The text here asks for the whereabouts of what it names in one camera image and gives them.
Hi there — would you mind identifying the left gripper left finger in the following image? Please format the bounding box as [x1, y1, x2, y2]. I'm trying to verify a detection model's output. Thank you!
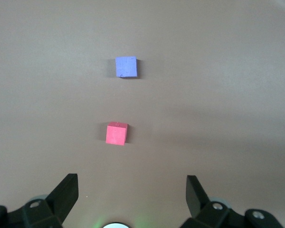
[0, 173, 79, 228]

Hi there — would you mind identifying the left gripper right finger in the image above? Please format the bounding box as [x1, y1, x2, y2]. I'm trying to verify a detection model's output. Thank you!
[186, 175, 282, 228]

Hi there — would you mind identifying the red foam block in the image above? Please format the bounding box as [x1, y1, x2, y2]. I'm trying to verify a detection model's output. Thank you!
[105, 121, 129, 145]

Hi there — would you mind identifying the purple foam block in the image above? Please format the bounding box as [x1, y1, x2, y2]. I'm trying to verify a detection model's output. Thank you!
[115, 56, 138, 78]

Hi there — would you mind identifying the brown table cloth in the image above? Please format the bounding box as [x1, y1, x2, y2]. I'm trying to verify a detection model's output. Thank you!
[0, 0, 285, 228]

